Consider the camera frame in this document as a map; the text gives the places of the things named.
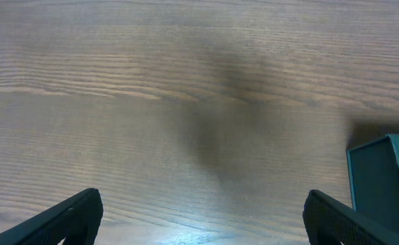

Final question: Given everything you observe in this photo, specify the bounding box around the dark green gift box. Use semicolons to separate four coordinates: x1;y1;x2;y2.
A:
346;134;399;234

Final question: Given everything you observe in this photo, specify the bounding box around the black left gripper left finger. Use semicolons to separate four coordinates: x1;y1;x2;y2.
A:
0;188;103;245

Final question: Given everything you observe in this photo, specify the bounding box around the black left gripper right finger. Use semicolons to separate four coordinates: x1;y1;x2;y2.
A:
302;189;399;245

